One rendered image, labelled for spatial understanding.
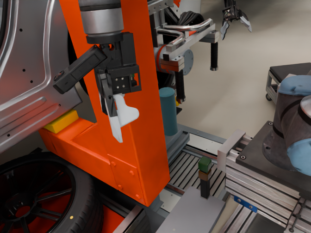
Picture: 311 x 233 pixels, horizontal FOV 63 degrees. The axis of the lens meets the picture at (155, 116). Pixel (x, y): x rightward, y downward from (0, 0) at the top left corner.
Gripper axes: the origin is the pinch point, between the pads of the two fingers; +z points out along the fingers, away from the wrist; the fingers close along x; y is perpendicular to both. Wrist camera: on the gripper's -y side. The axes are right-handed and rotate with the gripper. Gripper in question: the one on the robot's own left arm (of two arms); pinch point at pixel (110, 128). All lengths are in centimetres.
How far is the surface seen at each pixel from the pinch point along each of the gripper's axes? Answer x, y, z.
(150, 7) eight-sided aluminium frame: 66, 34, -21
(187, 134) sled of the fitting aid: 96, 64, 67
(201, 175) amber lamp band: 19, 33, 38
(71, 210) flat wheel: 35, -17, 50
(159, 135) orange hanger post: 24.0, 19.4, 19.0
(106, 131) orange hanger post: 26.1, 1.4, 14.0
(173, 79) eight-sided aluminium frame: 86, 52, 20
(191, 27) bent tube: 59, 51, -11
